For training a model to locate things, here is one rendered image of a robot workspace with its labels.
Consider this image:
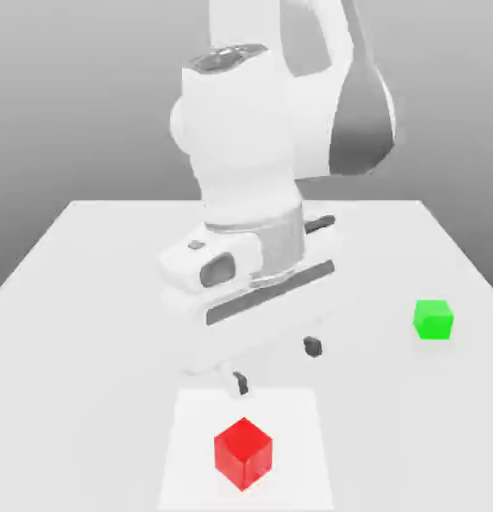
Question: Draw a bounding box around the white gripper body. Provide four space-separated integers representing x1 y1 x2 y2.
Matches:
160 255 346 376

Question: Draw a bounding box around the small green cube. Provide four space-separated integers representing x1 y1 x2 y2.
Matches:
412 298 456 342

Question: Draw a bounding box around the small red cube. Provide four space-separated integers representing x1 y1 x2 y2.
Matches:
213 416 274 493

